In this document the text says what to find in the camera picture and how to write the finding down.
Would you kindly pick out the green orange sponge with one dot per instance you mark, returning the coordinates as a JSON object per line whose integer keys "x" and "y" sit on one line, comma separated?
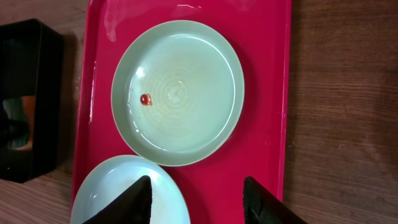
{"x": 17, "y": 123}

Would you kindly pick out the light blue plate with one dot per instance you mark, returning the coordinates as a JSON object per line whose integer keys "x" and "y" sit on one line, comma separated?
{"x": 112, "y": 177}
{"x": 177, "y": 93}

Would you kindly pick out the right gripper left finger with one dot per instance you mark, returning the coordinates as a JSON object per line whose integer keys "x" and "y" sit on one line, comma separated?
{"x": 133, "y": 206}

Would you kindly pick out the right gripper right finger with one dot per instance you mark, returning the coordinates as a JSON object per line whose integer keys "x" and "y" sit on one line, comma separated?
{"x": 262, "y": 207}

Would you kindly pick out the black rectangular tray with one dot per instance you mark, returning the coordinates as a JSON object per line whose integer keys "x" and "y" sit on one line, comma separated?
{"x": 31, "y": 64}

